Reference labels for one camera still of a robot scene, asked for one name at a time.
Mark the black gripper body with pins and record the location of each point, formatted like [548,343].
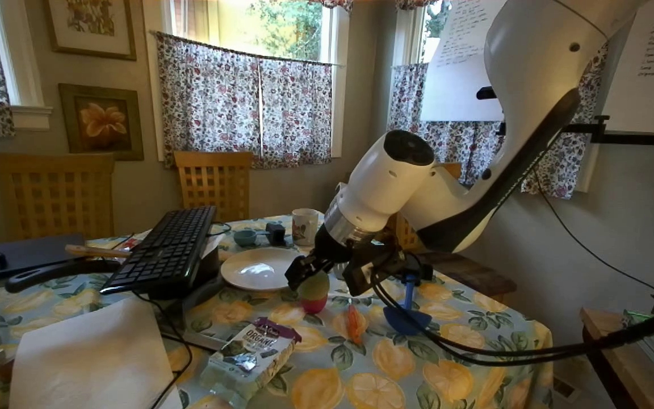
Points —
[335,245]

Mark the yellow round object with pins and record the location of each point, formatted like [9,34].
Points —
[313,286]

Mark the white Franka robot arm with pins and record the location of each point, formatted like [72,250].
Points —
[531,60]

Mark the pink small bowl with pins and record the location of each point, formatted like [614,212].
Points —
[313,308]

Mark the white ceramic mug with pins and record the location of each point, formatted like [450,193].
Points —
[305,226]

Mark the white round plate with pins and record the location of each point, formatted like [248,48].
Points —
[255,266]

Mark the dark small cup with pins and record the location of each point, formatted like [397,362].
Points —
[274,232]

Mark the orange toy carrot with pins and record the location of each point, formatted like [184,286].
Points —
[355,325]

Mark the white snack bag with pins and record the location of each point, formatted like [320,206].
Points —
[246,359]

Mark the lemon print tablecloth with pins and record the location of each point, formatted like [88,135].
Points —
[418,365]

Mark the black computer keyboard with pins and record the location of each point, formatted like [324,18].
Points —
[162,250]

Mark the dark wooden bench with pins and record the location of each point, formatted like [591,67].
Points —
[478,274]

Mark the wooden utensil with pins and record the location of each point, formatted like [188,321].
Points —
[95,250]

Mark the white paper sheet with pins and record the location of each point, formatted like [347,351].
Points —
[88,359]

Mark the black elongated device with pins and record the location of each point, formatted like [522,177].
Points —
[55,274]

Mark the framed yellow flower picture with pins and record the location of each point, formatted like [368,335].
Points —
[100,121]

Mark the dark blue folder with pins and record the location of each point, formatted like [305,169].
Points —
[22,252]

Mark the framed floral picture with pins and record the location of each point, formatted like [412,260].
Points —
[92,26]

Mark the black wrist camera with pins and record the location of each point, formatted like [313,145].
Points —
[368,271]

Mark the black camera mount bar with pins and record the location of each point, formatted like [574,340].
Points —
[636,136]

